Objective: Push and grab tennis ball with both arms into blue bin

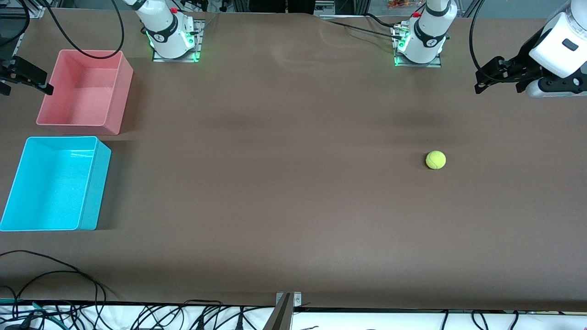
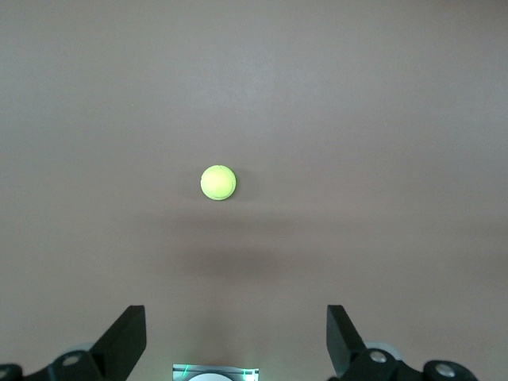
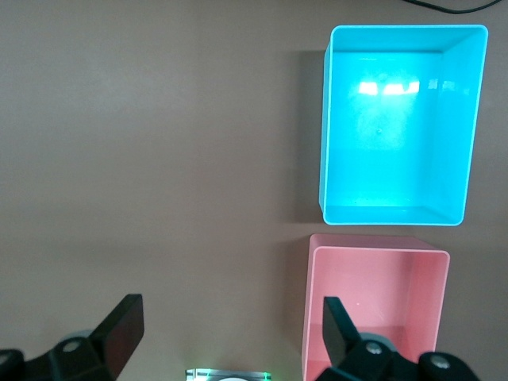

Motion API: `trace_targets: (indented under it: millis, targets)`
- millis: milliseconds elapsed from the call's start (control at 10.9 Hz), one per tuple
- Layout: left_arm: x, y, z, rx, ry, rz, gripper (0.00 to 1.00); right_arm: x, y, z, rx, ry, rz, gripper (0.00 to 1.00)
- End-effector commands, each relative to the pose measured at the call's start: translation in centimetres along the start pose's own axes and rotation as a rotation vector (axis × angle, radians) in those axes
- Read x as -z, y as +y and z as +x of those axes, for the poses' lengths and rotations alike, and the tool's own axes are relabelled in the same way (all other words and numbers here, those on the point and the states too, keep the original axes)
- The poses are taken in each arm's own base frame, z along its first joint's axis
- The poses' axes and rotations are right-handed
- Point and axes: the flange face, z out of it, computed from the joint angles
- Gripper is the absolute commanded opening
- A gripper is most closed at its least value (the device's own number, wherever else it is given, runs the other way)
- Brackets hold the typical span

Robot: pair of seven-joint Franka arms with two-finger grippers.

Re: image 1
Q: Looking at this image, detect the aluminium frame rail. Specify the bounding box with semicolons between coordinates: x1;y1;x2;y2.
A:
0;0;46;19

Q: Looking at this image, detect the black braided base cable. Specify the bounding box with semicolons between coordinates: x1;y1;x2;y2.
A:
321;18;399;39

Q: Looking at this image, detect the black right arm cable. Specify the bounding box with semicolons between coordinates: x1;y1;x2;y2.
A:
44;0;125;59

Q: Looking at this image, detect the brown table cover mat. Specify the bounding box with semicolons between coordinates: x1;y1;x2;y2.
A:
0;8;587;313

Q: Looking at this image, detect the blue plastic bin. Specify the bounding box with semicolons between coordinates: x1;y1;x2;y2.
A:
0;136;112;231

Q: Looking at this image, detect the pink plastic bin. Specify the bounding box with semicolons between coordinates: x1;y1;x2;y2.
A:
36;49;134;136

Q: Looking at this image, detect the silver metal bracket plate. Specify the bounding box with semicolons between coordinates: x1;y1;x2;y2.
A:
276;292;302;308

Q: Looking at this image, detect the long black cable loop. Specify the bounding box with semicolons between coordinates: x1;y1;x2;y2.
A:
0;250;107;303

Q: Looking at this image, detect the yellow-green tennis ball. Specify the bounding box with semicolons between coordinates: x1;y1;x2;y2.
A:
426;150;447;170

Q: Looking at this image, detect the green cable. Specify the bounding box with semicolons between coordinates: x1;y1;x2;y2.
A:
0;298;62;317

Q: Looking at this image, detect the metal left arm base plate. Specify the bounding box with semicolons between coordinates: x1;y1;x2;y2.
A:
392;25;443;68

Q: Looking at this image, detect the black cable arc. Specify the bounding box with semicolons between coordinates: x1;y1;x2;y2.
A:
9;270;117;303

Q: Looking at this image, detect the dark aluminium profile bar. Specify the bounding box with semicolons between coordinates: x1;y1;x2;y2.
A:
262;293;294;330

